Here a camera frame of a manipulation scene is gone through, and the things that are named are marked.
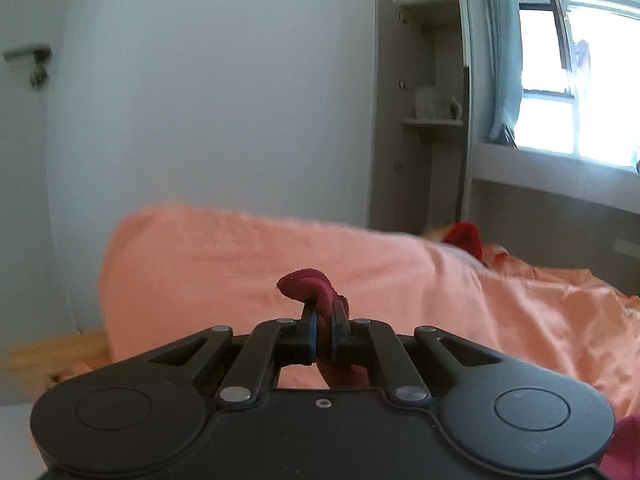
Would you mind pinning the red plush toy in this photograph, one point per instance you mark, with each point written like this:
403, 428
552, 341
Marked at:
462, 237

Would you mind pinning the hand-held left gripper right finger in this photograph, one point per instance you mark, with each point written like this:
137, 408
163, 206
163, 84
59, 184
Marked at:
336, 332

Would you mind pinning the light blue curtain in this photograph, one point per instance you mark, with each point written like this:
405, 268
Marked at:
505, 60

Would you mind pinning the grey wall bracket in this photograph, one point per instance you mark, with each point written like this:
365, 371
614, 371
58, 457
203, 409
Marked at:
32, 57

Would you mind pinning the grey window sill ledge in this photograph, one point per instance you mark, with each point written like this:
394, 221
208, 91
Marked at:
525, 165

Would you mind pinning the window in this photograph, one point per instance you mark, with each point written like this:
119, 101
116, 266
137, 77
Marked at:
575, 110

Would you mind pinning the hanging purple garment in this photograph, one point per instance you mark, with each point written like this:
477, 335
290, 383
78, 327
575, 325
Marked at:
582, 57

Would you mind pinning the small figurine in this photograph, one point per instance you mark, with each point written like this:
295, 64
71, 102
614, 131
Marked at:
455, 109

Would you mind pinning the maroon garment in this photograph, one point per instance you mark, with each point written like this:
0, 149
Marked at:
310, 285

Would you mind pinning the orange duvet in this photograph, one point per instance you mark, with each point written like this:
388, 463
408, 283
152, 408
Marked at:
225, 270

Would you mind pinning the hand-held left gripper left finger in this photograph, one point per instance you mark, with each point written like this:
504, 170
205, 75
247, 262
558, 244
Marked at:
311, 332

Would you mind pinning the grey open wardrobe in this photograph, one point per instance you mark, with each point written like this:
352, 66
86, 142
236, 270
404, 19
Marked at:
400, 160

